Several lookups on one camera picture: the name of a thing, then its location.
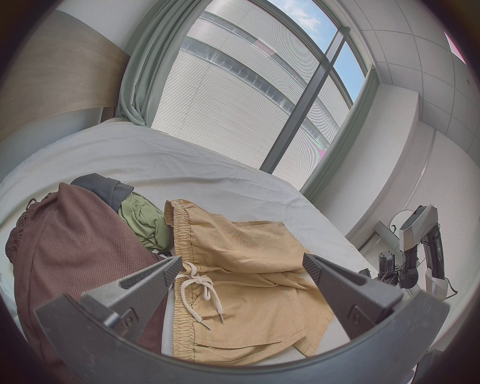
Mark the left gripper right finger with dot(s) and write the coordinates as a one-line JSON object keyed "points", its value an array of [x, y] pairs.
{"points": [[345, 296]]}

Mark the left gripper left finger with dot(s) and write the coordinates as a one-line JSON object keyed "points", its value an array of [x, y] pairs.
{"points": [[150, 285]]}

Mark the mustard yellow shorts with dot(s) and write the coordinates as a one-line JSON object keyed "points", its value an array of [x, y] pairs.
{"points": [[243, 255]]}

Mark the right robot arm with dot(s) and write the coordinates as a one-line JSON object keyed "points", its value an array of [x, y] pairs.
{"points": [[412, 228]]}

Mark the bed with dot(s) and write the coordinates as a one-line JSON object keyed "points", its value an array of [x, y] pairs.
{"points": [[187, 161]]}

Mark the olive green garment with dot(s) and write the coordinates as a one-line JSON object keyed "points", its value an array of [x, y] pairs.
{"points": [[146, 221]]}

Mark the brown shorts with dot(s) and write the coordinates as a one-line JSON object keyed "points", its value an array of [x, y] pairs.
{"points": [[75, 243]]}

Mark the black garment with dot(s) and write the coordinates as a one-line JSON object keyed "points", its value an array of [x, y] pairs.
{"points": [[101, 185]]}

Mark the grey-green curtain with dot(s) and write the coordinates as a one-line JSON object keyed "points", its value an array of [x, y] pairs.
{"points": [[150, 75]]}

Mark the window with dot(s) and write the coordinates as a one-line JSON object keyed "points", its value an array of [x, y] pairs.
{"points": [[243, 93]]}

